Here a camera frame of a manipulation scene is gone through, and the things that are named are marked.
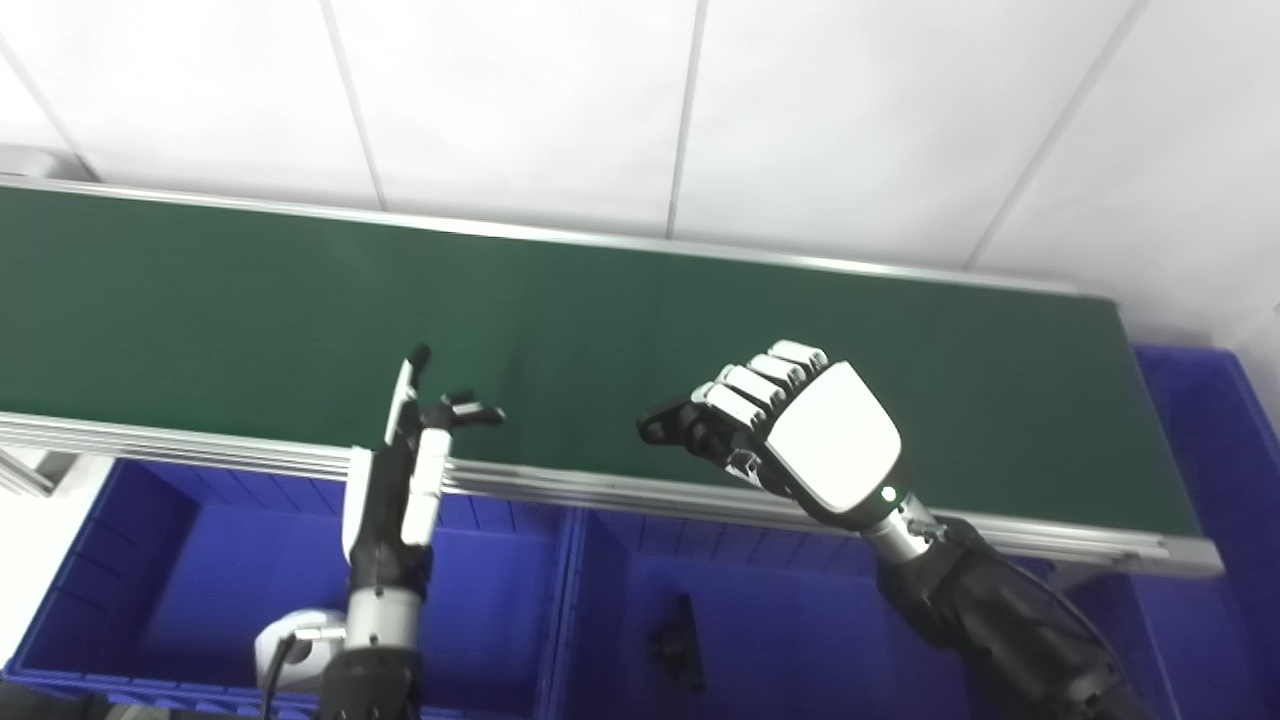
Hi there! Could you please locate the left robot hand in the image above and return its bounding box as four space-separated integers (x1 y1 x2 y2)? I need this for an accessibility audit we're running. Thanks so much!
342 345 508 593

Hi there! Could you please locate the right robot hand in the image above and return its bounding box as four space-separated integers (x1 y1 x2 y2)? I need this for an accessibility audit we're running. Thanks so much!
688 340 904 531

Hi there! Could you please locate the black flanged machine part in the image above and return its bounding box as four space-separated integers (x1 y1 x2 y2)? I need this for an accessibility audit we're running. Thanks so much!
637 393 746 466

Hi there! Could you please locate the white cube part with hole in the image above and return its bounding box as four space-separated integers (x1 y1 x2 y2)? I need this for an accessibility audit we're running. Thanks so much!
254 609 349 694

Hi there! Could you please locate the blue bin with black part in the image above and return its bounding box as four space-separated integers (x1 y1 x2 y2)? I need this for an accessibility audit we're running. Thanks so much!
533 505 1001 720

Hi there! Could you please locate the blue bin with white part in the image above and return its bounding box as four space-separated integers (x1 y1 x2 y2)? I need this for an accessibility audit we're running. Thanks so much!
0 457 583 720

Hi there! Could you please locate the green conveyor belt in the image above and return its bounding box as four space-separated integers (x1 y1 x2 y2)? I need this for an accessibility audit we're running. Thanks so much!
0 185 1202 537
0 145 1227 581

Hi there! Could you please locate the empty blue plastic bin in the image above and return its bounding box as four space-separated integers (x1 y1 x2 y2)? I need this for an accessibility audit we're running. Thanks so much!
1045 343 1280 720

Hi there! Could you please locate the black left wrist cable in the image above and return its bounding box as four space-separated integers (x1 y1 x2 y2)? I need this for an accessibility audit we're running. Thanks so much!
260 630 303 720

